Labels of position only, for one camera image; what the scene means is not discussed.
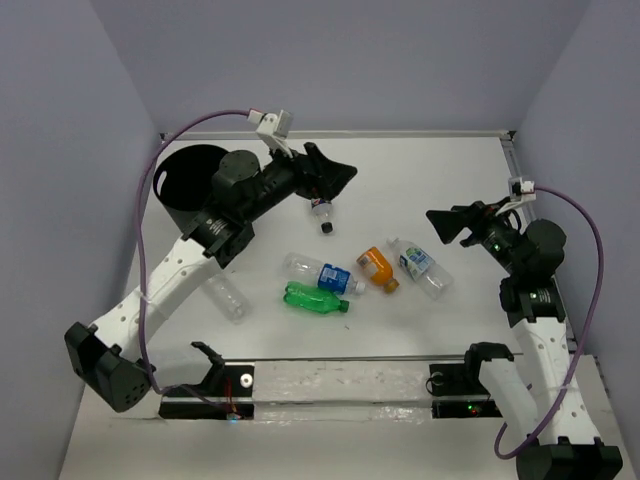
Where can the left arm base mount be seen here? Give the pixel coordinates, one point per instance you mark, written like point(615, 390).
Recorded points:
point(224, 393)

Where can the black cylindrical bin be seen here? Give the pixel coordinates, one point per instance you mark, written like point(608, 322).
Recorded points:
point(182, 182)

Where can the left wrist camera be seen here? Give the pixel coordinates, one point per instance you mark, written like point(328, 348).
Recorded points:
point(273, 129)

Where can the water bottle white green label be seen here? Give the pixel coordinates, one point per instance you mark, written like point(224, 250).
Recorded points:
point(422, 268)

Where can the small bottle black cap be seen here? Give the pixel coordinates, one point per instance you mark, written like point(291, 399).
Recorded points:
point(322, 211)

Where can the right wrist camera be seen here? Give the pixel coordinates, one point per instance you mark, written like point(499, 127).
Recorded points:
point(521, 192)

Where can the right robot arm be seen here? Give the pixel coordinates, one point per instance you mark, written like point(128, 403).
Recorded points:
point(544, 408)

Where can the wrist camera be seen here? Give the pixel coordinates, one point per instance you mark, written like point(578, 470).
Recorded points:
point(273, 129)
point(521, 192)

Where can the clear bottle blue cap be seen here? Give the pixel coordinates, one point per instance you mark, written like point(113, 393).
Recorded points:
point(226, 297)

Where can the orange juice bottle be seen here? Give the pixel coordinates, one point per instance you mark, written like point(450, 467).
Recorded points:
point(378, 269)

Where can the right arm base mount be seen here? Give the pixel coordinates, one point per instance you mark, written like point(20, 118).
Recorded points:
point(460, 387)

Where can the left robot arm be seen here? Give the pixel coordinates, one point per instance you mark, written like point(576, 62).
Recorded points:
point(170, 272)

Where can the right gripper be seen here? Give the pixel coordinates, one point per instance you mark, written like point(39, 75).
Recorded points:
point(477, 217)

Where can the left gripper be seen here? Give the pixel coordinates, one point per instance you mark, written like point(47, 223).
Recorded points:
point(314, 176)

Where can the clear bottle blue label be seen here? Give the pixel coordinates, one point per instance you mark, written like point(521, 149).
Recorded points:
point(322, 275)

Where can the green plastic bottle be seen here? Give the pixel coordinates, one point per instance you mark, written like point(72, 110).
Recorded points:
point(313, 299)

